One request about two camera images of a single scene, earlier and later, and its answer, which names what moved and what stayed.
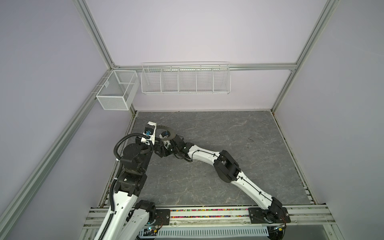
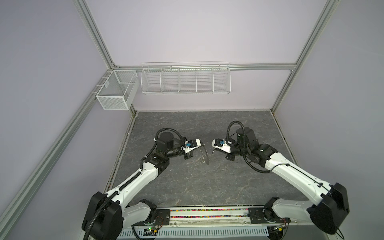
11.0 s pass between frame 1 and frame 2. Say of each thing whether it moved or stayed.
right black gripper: moved
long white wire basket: stayed
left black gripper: moved
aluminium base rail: stayed
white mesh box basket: stayed
